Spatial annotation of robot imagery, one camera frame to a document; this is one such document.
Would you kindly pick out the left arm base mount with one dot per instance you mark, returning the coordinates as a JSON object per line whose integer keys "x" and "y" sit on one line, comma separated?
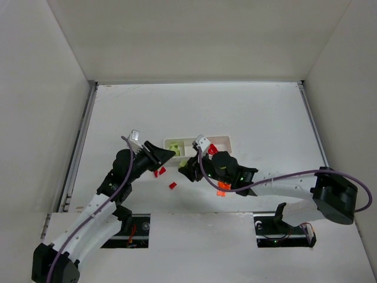
{"x": 132, "y": 236}

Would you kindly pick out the white divided sorting tray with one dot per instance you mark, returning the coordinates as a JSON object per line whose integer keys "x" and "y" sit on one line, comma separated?
{"x": 185, "y": 147}

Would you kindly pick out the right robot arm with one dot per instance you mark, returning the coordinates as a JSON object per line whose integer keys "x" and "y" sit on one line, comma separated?
{"x": 273, "y": 184}

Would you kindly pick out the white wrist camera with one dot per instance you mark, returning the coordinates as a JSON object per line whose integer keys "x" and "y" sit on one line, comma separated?
{"x": 202, "y": 143}
{"x": 133, "y": 138}

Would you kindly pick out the aluminium frame rail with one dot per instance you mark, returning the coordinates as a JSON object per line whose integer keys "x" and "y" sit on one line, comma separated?
{"x": 321, "y": 144}
{"x": 71, "y": 174}

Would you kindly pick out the red slope lego brick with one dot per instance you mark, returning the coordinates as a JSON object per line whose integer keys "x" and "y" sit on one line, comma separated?
{"x": 162, "y": 170}

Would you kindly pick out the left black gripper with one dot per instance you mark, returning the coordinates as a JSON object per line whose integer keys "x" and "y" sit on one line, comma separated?
{"x": 149, "y": 156}

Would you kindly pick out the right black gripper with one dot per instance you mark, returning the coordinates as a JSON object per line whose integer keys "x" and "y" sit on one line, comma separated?
{"x": 197, "y": 167}

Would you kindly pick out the small red lego brick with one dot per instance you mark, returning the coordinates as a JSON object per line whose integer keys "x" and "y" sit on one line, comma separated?
{"x": 172, "y": 185}

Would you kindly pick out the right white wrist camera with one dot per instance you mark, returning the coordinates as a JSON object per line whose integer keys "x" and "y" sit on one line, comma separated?
{"x": 202, "y": 143}

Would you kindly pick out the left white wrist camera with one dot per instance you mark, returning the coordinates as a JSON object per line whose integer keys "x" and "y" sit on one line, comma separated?
{"x": 133, "y": 138}

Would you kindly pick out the red curved lego piece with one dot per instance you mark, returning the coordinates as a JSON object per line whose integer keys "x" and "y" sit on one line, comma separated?
{"x": 212, "y": 150}

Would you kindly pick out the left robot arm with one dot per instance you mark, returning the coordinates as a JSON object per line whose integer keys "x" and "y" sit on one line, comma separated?
{"x": 104, "y": 216}

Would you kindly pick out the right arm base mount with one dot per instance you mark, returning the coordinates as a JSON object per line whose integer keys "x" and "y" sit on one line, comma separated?
{"x": 272, "y": 232}

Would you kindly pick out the orange round lego piece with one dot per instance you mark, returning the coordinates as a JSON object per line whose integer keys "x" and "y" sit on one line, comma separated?
{"x": 224, "y": 186}

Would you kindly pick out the right aluminium frame rail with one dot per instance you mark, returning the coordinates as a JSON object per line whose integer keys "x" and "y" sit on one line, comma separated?
{"x": 321, "y": 144}

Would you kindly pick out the left aluminium frame rail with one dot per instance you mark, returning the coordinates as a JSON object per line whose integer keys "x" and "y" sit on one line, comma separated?
{"x": 71, "y": 174}

